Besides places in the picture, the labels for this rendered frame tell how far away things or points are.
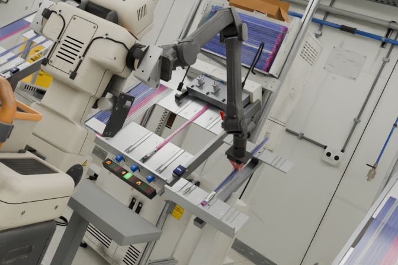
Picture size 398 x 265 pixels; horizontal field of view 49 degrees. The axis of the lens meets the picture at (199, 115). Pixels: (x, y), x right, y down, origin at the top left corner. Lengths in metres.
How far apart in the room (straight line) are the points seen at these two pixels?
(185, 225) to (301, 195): 1.66
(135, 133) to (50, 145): 0.88
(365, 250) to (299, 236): 2.01
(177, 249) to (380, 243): 1.02
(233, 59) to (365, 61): 2.20
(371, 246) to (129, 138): 1.22
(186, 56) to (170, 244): 1.21
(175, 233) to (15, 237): 1.32
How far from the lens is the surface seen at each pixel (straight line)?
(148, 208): 2.44
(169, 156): 2.11
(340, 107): 3.76
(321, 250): 3.74
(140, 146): 2.19
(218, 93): 2.33
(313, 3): 2.45
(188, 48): 1.45
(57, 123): 1.45
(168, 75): 1.36
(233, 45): 1.75
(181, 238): 2.32
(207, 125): 2.23
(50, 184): 1.13
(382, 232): 1.87
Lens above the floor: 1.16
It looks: 3 degrees down
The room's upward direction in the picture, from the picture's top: 24 degrees clockwise
